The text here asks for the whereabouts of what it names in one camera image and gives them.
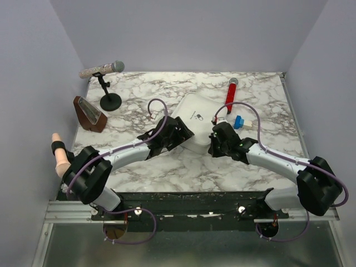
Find black mounting base rail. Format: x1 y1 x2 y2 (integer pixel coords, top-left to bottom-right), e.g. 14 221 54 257
91 190 288 232

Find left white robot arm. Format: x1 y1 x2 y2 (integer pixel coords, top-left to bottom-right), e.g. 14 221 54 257
62 116 194 220

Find blue toy block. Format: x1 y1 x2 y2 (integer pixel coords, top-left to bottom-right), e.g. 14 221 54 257
234 115 253 130

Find black microphone stand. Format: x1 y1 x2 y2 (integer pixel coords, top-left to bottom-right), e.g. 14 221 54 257
93 72 122 112

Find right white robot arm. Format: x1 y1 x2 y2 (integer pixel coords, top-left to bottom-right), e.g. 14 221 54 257
208 122 343 218

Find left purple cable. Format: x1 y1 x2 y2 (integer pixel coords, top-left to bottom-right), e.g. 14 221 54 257
66 98 169 245

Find pink toy microphone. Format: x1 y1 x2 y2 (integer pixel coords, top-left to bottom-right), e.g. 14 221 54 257
52 133 70 178

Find red glitter microphone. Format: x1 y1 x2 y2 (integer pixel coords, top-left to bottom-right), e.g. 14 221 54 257
225 78 239 114

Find grey medicine kit box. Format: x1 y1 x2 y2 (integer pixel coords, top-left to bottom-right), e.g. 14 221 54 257
171 93 223 155

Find brown metronome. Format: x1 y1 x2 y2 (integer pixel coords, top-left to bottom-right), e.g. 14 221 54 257
73 96 107 133

